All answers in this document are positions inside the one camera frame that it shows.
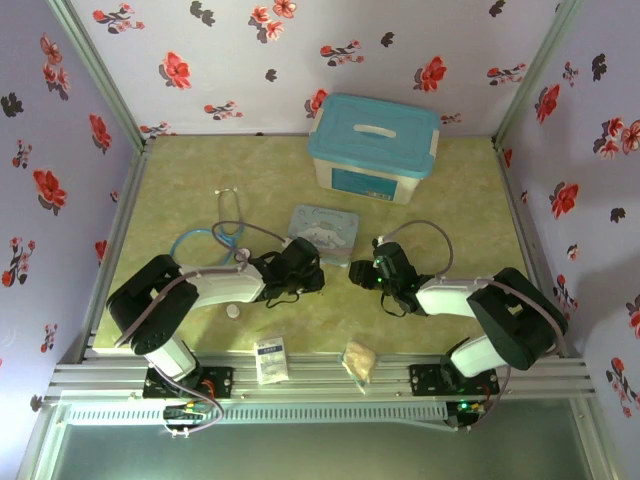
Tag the blue cartoon dog tin box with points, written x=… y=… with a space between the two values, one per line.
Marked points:
x=325 y=225

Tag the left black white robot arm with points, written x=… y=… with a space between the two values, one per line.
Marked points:
x=220 y=287

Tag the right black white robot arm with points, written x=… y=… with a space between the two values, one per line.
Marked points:
x=445 y=300

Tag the blue stethoscope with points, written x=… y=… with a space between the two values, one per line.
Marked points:
x=245 y=252

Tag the white round disc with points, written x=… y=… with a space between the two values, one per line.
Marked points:
x=233 y=311

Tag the clear bag of cotton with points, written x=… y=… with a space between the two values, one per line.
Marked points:
x=361 y=360

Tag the white paper packet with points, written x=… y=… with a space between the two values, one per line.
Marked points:
x=271 y=360

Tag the white storage box blue lid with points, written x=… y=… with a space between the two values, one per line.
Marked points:
x=375 y=150

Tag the right green circuit board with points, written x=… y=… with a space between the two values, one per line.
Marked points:
x=468 y=408

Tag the green circuit board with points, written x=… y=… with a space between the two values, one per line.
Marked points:
x=468 y=408
x=182 y=414

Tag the left green circuit board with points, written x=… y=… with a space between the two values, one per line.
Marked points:
x=182 y=414

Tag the aluminium front frame rails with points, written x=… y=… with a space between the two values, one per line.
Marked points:
x=320 y=381

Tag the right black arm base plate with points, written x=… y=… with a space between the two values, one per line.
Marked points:
x=422 y=380

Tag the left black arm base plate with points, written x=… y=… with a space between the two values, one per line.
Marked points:
x=220 y=380

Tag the aluminium side rail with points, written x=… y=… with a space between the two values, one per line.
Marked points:
x=122 y=210
x=525 y=220

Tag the aluminium frame post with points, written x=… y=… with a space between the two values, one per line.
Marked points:
x=95 y=70
x=540 y=65

